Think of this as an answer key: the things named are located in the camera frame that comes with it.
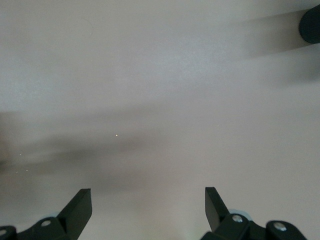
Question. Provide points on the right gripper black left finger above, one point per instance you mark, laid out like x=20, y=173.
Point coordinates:
x=72, y=220

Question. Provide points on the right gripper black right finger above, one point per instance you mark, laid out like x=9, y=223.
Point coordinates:
x=217, y=212

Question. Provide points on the black round knob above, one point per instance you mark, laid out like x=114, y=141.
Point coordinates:
x=311, y=26

